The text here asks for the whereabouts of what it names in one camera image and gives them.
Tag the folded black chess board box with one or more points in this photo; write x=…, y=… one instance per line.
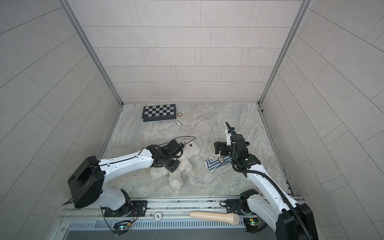
x=159, y=112

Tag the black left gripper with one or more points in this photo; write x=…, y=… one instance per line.
x=175, y=167

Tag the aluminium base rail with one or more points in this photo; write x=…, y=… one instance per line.
x=160, y=209

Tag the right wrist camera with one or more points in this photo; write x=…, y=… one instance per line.
x=229, y=137

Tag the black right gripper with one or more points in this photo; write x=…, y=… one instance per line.
x=223, y=146

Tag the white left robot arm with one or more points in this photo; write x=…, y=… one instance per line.
x=88, y=184

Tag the beige wooden handle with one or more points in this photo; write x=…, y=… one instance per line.
x=229, y=218

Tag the blue white striped shirt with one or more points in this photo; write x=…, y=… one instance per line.
x=214, y=163

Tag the green circuit board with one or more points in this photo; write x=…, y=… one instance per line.
x=251, y=225
x=123, y=225

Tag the white fluffy teddy bear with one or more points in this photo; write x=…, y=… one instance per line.
x=185, y=166

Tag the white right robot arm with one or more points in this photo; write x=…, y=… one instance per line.
x=283, y=214

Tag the right green circuit board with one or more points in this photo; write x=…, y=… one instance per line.
x=251, y=225

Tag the left green circuit board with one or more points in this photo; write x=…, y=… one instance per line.
x=123, y=225

